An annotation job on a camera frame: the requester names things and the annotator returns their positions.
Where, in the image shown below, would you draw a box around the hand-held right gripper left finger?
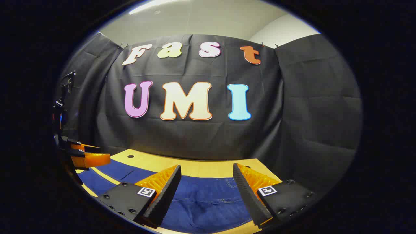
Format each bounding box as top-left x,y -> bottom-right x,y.
97,164 -> 182,227

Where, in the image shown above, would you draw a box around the blue denim jeans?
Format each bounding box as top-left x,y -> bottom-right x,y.
77,159 -> 260,234

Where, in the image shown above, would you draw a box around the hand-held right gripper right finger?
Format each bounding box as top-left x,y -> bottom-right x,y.
233,163 -> 320,227

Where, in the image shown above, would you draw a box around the black backdrop cloth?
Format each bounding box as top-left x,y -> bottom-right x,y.
57,32 -> 363,195

